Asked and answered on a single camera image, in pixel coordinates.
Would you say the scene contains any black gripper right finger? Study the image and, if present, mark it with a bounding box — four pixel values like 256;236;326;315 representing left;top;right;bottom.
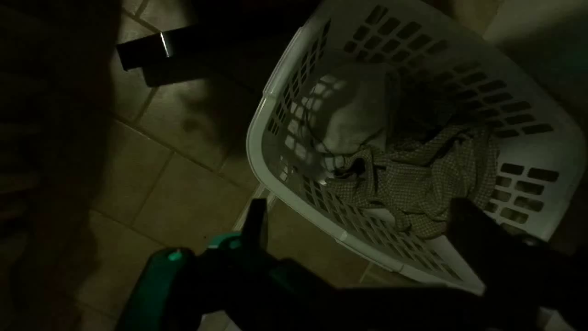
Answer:
449;199;541;289

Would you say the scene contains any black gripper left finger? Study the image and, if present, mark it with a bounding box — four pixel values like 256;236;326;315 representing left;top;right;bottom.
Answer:
241;199;269;250

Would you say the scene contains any patterned grey cloth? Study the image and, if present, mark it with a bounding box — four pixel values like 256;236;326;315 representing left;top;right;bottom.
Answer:
372;125;498;239

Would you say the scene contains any white cloth in basket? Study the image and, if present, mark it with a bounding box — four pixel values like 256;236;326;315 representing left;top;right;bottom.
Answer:
309;63;401;171

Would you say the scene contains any white plastic laundry basket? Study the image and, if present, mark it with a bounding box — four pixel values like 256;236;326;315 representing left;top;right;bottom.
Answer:
247;0;586;293

